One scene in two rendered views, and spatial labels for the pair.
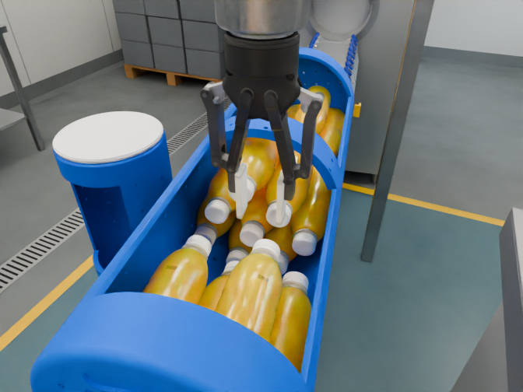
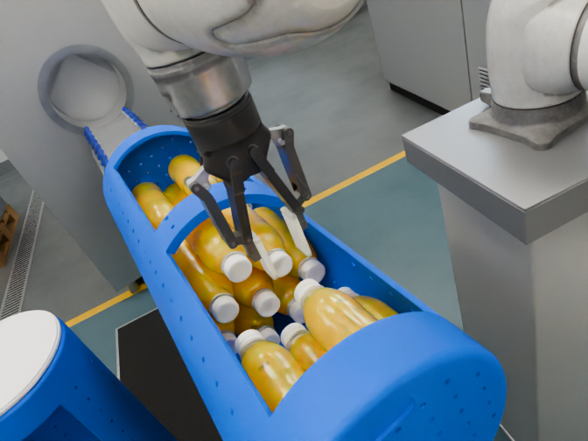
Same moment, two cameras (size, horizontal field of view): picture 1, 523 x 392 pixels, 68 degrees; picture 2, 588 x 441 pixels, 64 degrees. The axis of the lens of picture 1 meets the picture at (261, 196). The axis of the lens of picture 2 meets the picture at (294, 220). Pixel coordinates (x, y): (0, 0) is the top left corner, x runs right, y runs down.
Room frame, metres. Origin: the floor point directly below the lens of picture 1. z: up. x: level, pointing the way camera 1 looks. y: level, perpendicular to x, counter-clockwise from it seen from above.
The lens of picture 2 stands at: (-0.01, 0.22, 1.58)
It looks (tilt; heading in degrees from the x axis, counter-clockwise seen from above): 35 degrees down; 329
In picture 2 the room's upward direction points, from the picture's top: 23 degrees counter-clockwise
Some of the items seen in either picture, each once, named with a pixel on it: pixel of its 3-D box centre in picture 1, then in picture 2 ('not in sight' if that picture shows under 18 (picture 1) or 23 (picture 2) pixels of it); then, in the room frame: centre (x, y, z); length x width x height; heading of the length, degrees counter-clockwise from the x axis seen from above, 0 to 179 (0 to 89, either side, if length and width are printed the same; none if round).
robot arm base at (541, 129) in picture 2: not in sight; (528, 101); (0.36, -0.59, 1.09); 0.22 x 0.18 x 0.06; 163
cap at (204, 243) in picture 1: (196, 250); (251, 346); (0.42, 0.10, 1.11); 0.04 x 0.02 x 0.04; 76
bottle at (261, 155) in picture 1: (257, 155); (212, 237); (0.60, 0.01, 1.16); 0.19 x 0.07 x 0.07; 166
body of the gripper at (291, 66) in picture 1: (261, 75); (231, 139); (0.40, 0.00, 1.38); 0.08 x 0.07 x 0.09; 76
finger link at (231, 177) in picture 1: (226, 172); (241, 248); (0.41, 0.04, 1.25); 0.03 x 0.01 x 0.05; 76
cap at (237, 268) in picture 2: (242, 188); (236, 266); (0.50, 0.03, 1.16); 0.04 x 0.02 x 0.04; 76
